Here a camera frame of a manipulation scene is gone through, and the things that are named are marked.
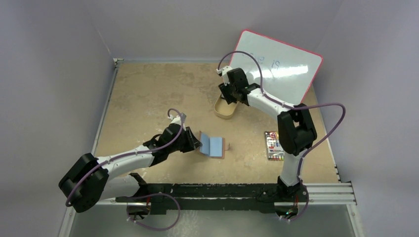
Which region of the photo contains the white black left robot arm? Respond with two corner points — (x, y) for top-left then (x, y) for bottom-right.
(58, 123), (202, 213)

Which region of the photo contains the pink leather card holder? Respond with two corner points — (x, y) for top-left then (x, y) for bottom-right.
(198, 131), (230, 159)

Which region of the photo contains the marker pen pack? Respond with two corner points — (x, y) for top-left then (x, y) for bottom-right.
(264, 131), (285, 161)

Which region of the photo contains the aluminium table frame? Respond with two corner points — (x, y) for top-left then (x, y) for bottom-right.
(59, 58), (364, 237)

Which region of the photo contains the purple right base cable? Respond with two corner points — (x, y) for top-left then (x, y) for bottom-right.
(279, 186), (312, 223)

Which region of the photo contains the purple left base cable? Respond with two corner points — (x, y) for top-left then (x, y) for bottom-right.
(126, 192), (183, 232)

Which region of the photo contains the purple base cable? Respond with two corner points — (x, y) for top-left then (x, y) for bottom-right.
(126, 192), (183, 232)
(279, 186), (312, 223)

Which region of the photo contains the pink framed whiteboard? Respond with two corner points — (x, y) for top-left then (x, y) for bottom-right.
(230, 30), (323, 104)

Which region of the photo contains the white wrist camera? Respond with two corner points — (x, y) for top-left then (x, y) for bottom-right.
(171, 113), (186, 127)
(217, 66), (232, 77)

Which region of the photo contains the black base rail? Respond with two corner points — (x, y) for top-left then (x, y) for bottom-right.
(116, 183), (308, 215)

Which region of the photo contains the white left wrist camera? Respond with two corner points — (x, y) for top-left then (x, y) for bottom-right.
(171, 113), (186, 127)

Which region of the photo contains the beige oval tray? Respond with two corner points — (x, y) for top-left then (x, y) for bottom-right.
(213, 94), (238, 119)

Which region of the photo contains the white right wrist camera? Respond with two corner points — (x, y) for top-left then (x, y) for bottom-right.
(217, 66), (232, 77)

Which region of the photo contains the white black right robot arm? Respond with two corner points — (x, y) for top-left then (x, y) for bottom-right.
(216, 66), (317, 201)

